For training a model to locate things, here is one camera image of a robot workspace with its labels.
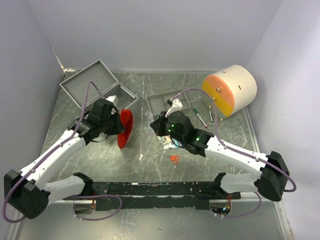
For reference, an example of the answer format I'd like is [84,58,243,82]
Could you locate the green cap marker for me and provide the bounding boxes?
[193,108,208,128]

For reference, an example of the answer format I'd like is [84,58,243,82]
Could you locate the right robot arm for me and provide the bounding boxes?
[150,110,290,202]

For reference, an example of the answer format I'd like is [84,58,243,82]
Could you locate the beige cylinder drum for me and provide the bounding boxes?
[201,65,257,119]

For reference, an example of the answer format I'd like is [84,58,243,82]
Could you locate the white blue gauze packet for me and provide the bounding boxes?
[158,135,172,146]

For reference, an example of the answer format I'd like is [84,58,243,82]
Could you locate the grey open storage case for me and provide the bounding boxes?
[60,60,140,115]

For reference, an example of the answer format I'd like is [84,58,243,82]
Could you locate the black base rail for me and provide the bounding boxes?
[93,181,241,210]

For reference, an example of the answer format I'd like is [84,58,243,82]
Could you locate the teal white bandage packet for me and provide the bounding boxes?
[163,142,179,150]

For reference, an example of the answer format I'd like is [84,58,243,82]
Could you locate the red first aid pouch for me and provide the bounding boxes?
[117,108,134,149]

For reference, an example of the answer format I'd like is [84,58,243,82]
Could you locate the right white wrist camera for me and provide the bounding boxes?
[165,98,183,118]

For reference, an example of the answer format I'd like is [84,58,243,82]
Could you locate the grey divided tray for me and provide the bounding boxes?
[146,89,191,118]

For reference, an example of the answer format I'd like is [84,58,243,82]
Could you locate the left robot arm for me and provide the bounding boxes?
[4,95,125,219]

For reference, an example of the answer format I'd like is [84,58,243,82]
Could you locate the orange small scissors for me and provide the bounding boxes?
[164,154,181,165]

